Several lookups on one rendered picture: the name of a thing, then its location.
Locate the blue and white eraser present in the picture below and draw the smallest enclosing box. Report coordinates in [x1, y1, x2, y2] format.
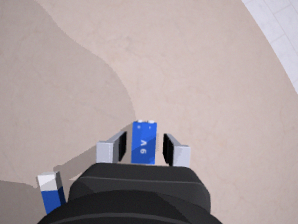
[38, 171, 66, 214]

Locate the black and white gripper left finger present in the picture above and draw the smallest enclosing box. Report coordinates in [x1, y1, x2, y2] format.
[96, 131, 127, 163]

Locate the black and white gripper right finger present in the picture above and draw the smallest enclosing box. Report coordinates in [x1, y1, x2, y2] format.
[163, 133, 191, 168]

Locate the blue nine-volt battery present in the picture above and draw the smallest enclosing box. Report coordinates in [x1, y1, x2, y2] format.
[131, 120, 157, 164]

